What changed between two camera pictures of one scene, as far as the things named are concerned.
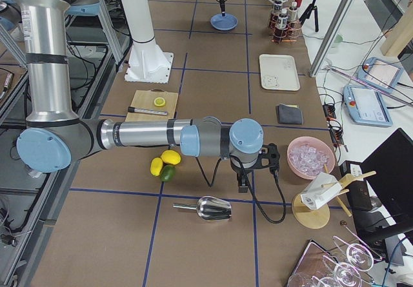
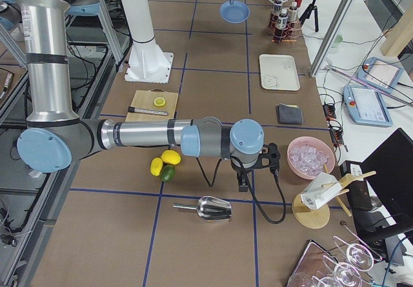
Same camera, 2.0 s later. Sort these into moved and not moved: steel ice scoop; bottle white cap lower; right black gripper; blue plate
Moved: blue plate
Not moved: right black gripper; bottle white cap lower; steel ice scoop
